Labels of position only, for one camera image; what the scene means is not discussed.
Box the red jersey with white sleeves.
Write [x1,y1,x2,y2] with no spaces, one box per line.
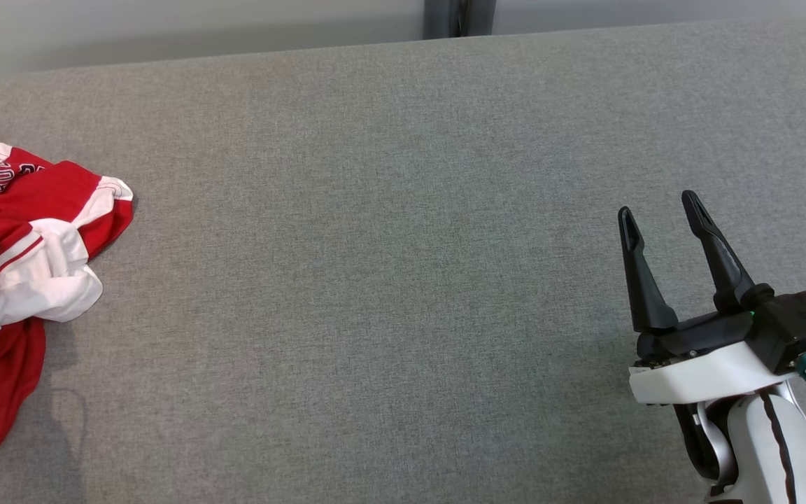
[0,143,135,456]

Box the grey metal partition post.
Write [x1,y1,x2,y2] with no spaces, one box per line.
[423,0,498,40]

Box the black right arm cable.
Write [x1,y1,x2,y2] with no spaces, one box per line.
[758,392,797,504]

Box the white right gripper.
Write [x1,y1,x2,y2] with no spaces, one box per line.
[618,190,796,405]

